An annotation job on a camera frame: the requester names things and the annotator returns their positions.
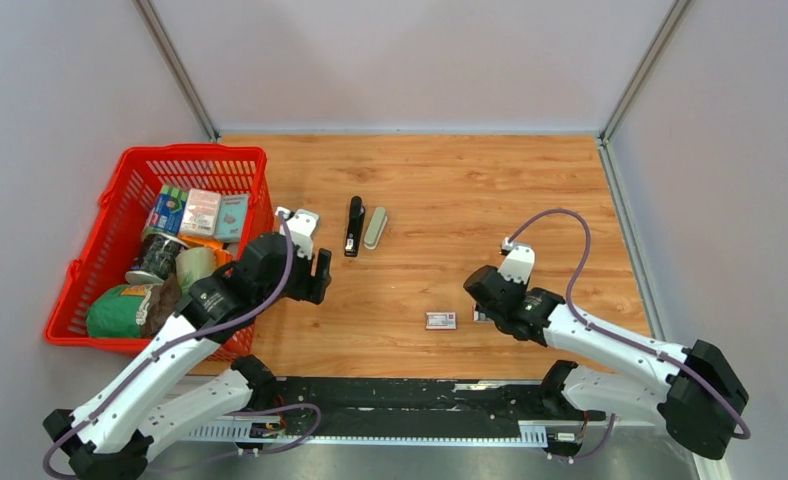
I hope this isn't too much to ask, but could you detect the black stapler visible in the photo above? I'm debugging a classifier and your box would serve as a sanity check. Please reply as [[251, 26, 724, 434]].
[[344, 196, 365, 257]]

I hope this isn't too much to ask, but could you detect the red white staple box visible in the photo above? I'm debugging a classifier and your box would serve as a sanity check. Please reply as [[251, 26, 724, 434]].
[[425, 312, 457, 330]]

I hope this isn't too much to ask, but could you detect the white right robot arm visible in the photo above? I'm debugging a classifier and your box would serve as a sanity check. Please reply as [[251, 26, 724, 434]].
[[463, 266, 751, 460]]

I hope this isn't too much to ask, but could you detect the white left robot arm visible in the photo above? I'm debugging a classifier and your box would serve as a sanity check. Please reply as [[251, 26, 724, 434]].
[[43, 228, 332, 479]]

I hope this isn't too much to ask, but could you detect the teal sponge pack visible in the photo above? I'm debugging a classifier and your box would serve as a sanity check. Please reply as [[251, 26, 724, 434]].
[[213, 194, 249, 243]]

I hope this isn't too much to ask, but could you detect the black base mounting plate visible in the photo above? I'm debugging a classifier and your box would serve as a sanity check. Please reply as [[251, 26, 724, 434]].
[[246, 377, 607, 440]]

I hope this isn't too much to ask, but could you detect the pink sponge pack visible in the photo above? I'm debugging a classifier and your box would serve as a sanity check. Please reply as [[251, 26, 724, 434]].
[[178, 188, 222, 237]]

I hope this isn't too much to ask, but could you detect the dark glass jar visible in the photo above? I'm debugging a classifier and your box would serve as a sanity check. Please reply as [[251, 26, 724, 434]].
[[124, 233, 189, 285]]

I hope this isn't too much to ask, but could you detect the blue green scrubber pack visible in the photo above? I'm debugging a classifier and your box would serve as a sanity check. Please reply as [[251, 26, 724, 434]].
[[140, 184, 188, 240]]

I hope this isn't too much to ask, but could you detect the green snack bag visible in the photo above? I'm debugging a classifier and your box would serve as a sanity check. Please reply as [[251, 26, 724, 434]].
[[86, 284, 160, 339]]

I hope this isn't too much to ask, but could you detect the red plastic shopping basket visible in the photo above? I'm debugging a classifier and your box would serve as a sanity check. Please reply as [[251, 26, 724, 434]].
[[43, 143, 274, 356]]

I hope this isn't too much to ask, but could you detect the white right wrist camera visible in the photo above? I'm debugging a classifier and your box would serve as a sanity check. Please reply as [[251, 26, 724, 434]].
[[498, 241, 536, 285]]

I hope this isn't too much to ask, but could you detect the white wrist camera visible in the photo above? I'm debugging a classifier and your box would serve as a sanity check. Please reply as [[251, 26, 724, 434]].
[[275, 206, 320, 260], [498, 241, 536, 285]]

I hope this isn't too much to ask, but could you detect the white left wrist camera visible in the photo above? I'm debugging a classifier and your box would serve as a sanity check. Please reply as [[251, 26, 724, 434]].
[[275, 206, 320, 260]]

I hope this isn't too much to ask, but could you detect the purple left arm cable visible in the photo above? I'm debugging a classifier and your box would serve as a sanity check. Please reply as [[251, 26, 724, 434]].
[[41, 210, 296, 480]]

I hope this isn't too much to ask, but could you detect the aluminium slotted cable rail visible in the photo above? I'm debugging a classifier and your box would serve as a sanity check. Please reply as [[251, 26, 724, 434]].
[[188, 419, 549, 448]]

